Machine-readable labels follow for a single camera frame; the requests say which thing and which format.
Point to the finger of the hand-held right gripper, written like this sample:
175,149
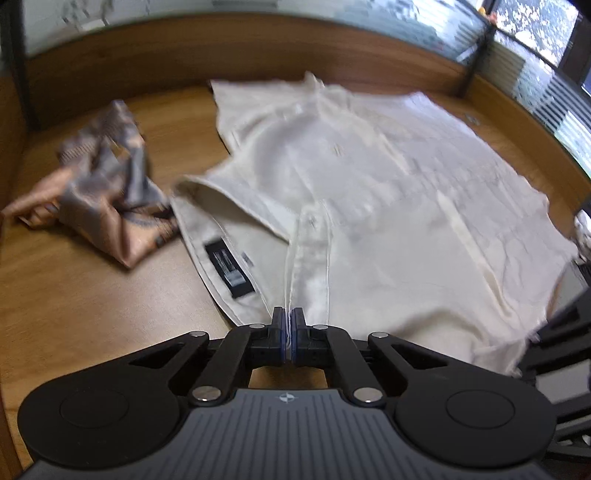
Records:
561,357

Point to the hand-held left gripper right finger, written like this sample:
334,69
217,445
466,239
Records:
298,344

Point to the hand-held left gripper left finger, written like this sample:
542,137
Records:
280,344

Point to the white button shirt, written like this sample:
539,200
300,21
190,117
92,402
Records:
392,207

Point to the patterned pink grey scarf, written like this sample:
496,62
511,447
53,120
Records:
101,184

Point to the striped glass partition panel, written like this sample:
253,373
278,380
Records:
545,92
231,23

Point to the dark partition post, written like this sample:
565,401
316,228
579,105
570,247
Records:
478,60
21,69

